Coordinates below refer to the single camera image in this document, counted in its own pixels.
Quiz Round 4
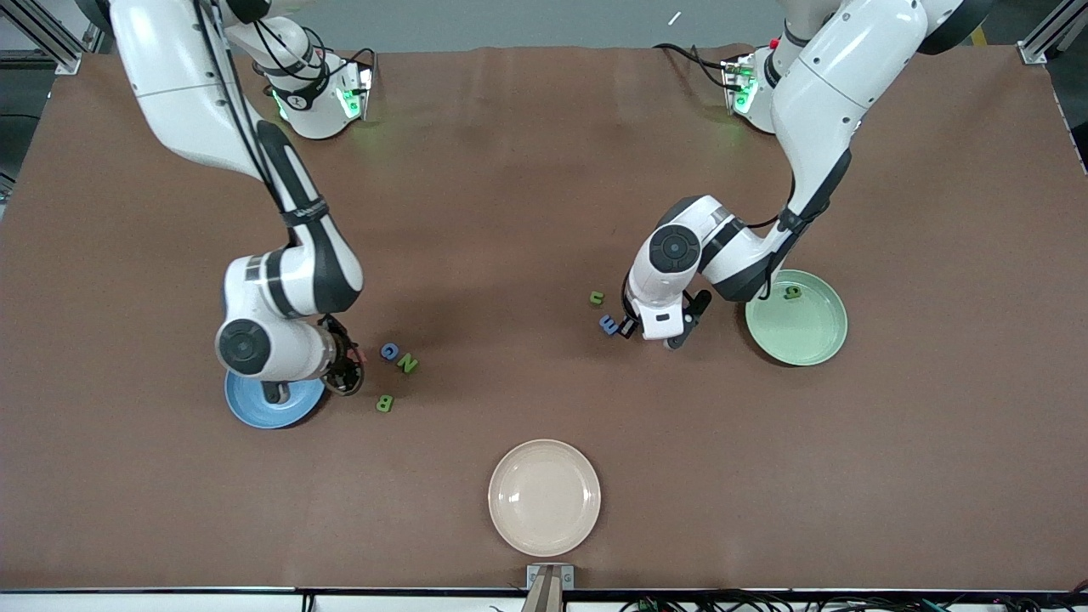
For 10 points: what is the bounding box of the blue plate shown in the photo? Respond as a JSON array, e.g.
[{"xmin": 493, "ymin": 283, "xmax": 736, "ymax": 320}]
[{"xmin": 224, "ymin": 370, "xmax": 328, "ymax": 429}]

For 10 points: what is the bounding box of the green plate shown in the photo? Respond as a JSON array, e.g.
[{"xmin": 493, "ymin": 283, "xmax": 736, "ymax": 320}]
[{"xmin": 745, "ymin": 269, "xmax": 848, "ymax": 367}]

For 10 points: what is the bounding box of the beige plate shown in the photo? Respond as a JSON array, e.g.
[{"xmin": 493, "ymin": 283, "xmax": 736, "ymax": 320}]
[{"xmin": 488, "ymin": 439, "xmax": 602, "ymax": 558}]

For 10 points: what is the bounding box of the brown table cover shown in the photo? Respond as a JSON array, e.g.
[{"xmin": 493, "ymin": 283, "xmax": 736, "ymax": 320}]
[{"xmin": 0, "ymin": 44, "xmax": 1088, "ymax": 593}]

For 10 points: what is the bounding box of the white table edge rail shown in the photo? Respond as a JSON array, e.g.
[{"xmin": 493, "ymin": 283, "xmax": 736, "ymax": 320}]
[{"xmin": 0, "ymin": 589, "xmax": 1088, "ymax": 612}]

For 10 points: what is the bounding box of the black left arm base cable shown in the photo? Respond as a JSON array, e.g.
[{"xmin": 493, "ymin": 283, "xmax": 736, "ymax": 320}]
[{"xmin": 653, "ymin": 42, "xmax": 732, "ymax": 90}]

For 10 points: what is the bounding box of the black arm base cable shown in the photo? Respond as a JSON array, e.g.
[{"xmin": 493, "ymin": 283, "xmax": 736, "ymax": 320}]
[
  {"xmin": 653, "ymin": 42, "xmax": 732, "ymax": 90},
  {"xmin": 319, "ymin": 41, "xmax": 379, "ymax": 94}
]

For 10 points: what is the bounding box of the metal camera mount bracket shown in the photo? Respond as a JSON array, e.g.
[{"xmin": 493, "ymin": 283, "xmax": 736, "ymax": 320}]
[{"xmin": 523, "ymin": 564, "xmax": 575, "ymax": 612}]

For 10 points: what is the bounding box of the black cable bundle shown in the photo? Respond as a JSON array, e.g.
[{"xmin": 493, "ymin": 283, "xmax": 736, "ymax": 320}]
[{"xmin": 620, "ymin": 590, "xmax": 1088, "ymax": 612}]

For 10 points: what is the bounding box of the black right arm base cable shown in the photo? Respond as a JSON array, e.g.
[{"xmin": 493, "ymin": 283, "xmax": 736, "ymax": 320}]
[{"xmin": 319, "ymin": 41, "xmax": 379, "ymax": 94}]

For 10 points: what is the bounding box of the aluminium frame post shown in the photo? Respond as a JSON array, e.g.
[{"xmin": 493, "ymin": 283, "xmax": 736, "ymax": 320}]
[
  {"xmin": 1017, "ymin": 0, "xmax": 1088, "ymax": 65},
  {"xmin": 15, "ymin": 0, "xmax": 86, "ymax": 76}
]

